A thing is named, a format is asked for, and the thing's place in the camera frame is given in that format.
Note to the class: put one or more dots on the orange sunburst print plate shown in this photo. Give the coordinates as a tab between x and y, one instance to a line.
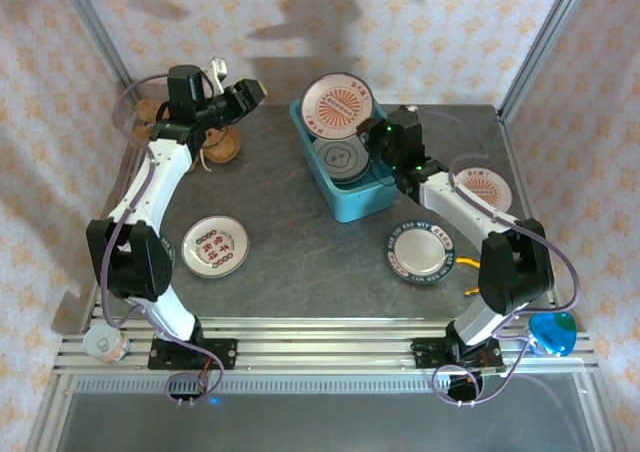
487	189
335	104

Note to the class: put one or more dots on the plate with red green characters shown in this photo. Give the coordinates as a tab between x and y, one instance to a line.
215	246

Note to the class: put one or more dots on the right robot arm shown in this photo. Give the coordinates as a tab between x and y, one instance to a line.
450	199

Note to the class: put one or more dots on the blue plastic bin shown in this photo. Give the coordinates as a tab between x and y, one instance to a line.
360	204

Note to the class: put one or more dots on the brown teddy bear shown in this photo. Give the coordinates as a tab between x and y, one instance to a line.
222	147

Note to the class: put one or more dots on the blue green glossy object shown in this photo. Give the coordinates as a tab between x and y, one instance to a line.
552	332

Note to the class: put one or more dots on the metal tin can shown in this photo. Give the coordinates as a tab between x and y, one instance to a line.
105	344

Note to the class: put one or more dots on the small green circuit board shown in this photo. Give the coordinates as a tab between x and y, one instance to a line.
492	370

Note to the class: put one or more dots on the grey metal panel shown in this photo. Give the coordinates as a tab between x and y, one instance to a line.
325	422

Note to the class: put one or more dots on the aluminium frame post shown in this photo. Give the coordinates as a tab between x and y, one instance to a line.
98	37
547	37

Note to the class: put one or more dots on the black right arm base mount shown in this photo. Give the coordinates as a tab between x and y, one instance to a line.
425	349

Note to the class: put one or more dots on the aluminium front rail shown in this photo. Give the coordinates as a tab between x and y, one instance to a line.
325	344

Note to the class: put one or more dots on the aluminium side rail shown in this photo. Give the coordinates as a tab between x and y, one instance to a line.
92	314

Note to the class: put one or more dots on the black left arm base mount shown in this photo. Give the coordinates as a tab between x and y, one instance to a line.
225	354

